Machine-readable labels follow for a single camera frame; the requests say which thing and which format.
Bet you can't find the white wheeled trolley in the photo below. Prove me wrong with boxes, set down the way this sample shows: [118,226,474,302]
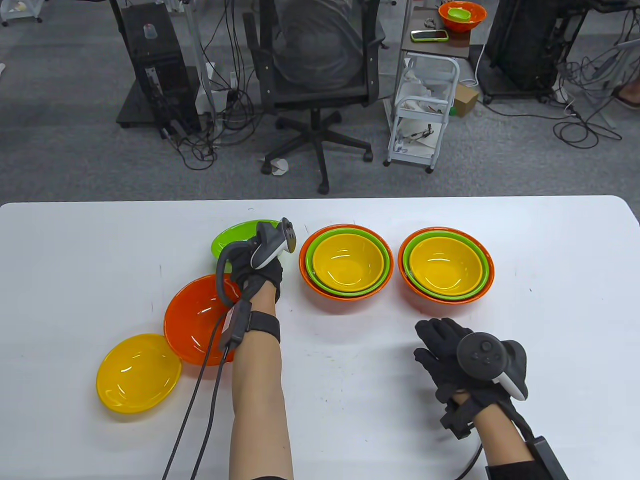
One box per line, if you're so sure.
[0,0,43,26]

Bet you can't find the white power strip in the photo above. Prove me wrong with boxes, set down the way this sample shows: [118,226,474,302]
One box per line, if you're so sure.
[195,62,238,115]

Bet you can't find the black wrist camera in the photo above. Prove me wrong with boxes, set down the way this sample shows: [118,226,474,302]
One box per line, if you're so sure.
[440,397,477,441]

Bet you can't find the cardboard box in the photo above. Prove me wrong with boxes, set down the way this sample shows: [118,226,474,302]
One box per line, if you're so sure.
[452,82,480,118]

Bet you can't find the black cable bundle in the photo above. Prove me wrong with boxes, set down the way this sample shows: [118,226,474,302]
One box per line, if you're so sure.
[167,0,261,172]
[552,47,640,150]

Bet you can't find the black computer tower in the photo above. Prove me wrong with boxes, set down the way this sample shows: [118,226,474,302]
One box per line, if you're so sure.
[121,4,202,136]

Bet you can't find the black office chair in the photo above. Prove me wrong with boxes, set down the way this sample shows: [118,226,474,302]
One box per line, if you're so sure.
[243,0,387,196]

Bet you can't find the black wrist module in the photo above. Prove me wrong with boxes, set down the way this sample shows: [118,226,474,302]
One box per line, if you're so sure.
[218,299,251,351]
[525,436,570,480]

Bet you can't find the large orange bowl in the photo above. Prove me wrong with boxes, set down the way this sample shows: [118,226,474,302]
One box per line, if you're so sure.
[397,227,496,306]
[298,223,395,302]
[438,1,487,33]
[163,274,246,367]

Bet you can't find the medium green bowl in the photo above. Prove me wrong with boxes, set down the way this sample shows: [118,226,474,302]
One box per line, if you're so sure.
[211,219,281,275]
[305,227,391,297]
[403,231,490,302]

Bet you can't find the black module cable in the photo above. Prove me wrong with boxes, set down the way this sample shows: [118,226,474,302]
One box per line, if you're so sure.
[161,345,236,480]
[452,442,483,480]

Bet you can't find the person's right hand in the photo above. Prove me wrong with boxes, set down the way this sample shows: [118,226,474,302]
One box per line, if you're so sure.
[413,317,513,417]

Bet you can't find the black wheeled platform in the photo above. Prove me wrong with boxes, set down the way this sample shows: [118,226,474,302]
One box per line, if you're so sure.
[116,80,201,131]

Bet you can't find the dark grey handheld controller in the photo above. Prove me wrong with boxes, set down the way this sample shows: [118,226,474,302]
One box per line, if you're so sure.
[457,332,529,402]
[216,217,297,308]

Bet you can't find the white crumpled cloth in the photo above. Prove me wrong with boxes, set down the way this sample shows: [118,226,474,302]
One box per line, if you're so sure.
[400,69,446,103]

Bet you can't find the white metal pole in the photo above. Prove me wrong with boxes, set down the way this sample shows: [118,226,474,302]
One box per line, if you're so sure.
[181,0,218,118]

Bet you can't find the brown side table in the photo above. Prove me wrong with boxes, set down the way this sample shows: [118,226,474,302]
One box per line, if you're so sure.
[400,7,473,61]

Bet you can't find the white paper sheet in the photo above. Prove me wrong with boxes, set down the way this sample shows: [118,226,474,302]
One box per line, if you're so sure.
[397,120,445,153]

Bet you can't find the black equipment rack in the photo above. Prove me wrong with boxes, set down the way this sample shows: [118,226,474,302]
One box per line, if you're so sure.
[477,0,591,104]

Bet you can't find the small yellow bowl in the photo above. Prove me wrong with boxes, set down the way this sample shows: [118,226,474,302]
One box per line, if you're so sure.
[96,333,183,414]
[409,237,484,295]
[312,233,385,293]

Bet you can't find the white rolling cart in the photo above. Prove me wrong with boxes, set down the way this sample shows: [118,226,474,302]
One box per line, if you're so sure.
[384,54,461,174]

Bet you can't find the person's left forearm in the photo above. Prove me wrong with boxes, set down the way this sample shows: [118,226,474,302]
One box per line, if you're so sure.
[229,287,295,480]

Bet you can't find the black wrist band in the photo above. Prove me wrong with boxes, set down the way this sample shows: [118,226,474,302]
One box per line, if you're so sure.
[485,462,548,480]
[246,311,281,344]

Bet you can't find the person's left hand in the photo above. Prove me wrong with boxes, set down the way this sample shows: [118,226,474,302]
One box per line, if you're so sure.
[231,245,285,305]

